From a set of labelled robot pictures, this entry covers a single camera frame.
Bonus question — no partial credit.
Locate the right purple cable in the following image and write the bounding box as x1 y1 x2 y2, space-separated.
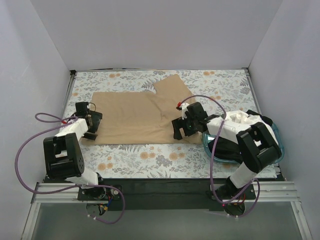
178 94 260 217

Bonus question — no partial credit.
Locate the floral patterned table mat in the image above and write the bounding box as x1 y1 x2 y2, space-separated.
46 69 278 180

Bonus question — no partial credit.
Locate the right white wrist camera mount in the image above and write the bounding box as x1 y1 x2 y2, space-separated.
176 102 190 120

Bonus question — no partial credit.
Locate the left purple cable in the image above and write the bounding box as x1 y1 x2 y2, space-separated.
14 112 126 224

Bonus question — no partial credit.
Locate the teal plastic basket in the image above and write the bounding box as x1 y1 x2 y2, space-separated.
202 122 285 164

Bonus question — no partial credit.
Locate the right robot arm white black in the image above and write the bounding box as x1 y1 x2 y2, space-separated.
172 102 282 200

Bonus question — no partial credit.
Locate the purple cable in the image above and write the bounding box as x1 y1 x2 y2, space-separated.
14 112 126 224
178 94 260 217

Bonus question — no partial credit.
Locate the beige t shirt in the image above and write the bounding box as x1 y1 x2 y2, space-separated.
81 74 201 146

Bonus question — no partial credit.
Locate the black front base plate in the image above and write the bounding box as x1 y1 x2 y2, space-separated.
77 177 253 216

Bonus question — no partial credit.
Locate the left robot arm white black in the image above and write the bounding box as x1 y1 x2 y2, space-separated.
43 101 107 200

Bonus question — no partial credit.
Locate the black t shirt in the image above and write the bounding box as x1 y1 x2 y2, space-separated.
207 110 273 160

